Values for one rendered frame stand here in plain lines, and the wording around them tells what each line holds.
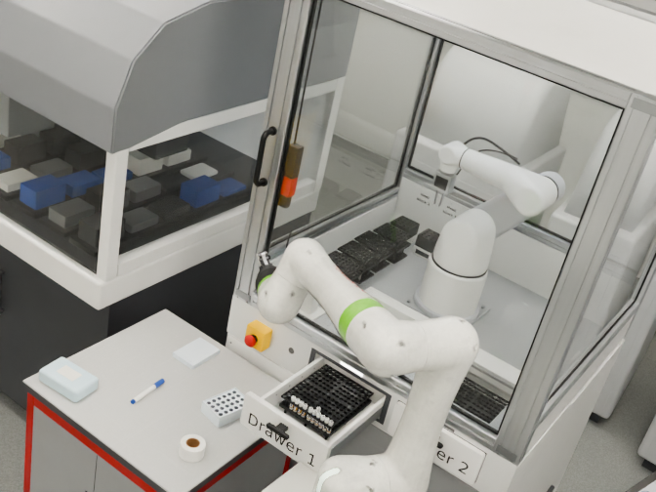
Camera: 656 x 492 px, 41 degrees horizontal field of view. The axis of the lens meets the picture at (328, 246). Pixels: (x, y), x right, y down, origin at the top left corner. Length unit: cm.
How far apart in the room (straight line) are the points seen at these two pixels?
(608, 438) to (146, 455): 250
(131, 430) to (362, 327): 92
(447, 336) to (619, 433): 262
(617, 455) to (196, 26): 273
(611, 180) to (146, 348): 152
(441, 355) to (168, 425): 98
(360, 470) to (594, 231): 77
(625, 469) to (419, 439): 229
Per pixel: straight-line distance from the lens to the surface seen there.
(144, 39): 260
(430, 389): 199
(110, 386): 271
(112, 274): 289
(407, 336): 185
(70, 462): 273
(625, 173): 207
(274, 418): 245
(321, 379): 263
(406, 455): 211
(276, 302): 219
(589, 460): 422
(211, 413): 261
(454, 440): 253
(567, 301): 221
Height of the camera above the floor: 250
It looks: 29 degrees down
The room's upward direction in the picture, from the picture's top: 13 degrees clockwise
